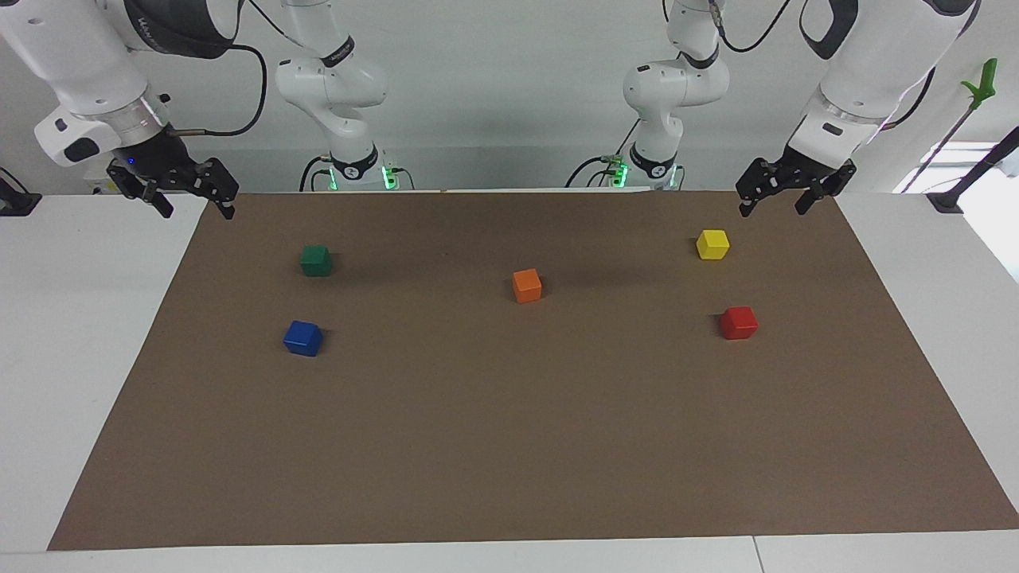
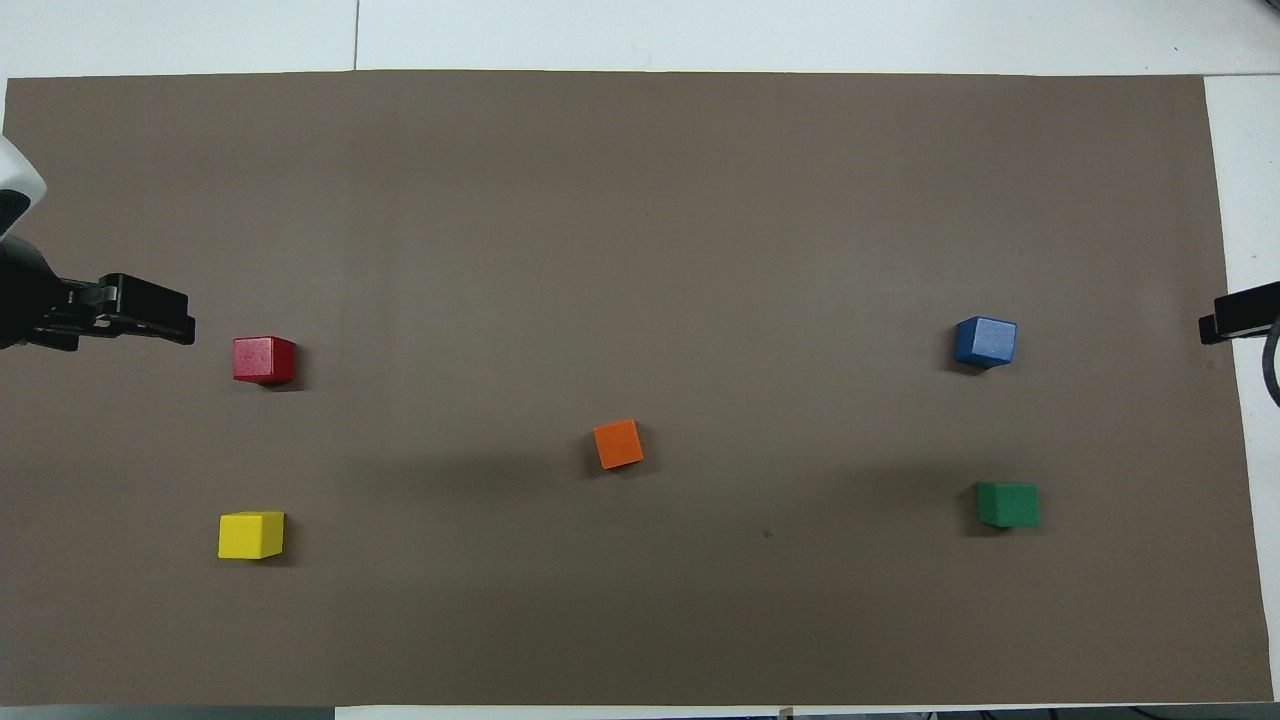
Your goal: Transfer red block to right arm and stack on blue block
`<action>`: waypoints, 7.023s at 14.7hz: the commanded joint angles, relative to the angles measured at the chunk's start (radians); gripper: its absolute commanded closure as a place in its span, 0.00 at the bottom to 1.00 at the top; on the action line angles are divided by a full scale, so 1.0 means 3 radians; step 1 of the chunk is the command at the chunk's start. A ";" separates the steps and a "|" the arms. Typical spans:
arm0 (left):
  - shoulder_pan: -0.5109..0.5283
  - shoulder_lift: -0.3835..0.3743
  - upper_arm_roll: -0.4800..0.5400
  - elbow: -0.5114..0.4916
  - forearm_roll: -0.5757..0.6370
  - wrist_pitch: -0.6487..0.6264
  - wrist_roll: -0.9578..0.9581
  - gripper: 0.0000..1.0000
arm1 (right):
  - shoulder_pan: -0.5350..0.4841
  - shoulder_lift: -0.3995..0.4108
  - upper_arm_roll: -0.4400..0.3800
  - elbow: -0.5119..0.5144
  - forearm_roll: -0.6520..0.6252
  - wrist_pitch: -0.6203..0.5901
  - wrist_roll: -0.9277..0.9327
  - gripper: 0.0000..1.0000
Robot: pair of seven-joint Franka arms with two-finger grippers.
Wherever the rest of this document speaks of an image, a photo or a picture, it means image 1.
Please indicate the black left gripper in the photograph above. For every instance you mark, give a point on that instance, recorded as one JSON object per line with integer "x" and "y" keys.
{"x": 808, "y": 163}

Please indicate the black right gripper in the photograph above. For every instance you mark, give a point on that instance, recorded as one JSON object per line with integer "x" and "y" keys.
{"x": 159, "y": 159}

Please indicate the red wooden block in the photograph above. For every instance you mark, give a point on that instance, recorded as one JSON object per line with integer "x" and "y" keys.
{"x": 739, "y": 323}

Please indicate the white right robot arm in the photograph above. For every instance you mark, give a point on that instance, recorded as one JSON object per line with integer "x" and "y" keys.
{"x": 80, "y": 64}

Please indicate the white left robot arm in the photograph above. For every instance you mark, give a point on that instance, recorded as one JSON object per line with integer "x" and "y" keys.
{"x": 876, "y": 56}

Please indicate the yellow wooden block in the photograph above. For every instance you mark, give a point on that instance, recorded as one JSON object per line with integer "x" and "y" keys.
{"x": 712, "y": 244}

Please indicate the green wooden block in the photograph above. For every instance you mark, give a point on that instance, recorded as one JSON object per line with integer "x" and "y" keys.
{"x": 316, "y": 261}

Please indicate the blue wooden block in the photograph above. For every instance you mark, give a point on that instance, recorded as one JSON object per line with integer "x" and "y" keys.
{"x": 302, "y": 338}

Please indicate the orange wooden block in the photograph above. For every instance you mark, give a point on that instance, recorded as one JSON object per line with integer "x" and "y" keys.
{"x": 527, "y": 286}

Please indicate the white power strip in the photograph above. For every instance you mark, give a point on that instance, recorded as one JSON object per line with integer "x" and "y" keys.
{"x": 105, "y": 187}

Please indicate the black clamp stand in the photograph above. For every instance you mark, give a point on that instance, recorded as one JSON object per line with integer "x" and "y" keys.
{"x": 975, "y": 171}
{"x": 16, "y": 203}

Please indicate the green-tipped grabber stick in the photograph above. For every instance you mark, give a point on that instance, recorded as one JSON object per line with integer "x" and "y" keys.
{"x": 981, "y": 83}

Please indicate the brown table mat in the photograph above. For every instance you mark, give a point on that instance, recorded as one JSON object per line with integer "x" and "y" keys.
{"x": 509, "y": 438}

